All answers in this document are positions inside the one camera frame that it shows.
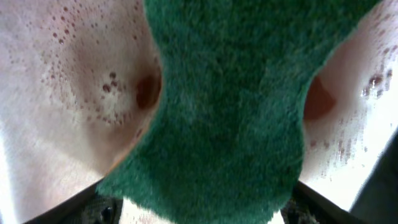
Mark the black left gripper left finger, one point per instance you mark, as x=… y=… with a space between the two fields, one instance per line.
x=86 y=207

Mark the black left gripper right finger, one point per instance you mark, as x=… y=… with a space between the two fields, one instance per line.
x=307 y=206

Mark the green scouring sponge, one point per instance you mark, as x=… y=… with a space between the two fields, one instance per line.
x=226 y=145

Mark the black rectangular soapy water tray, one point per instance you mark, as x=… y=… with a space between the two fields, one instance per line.
x=82 y=81

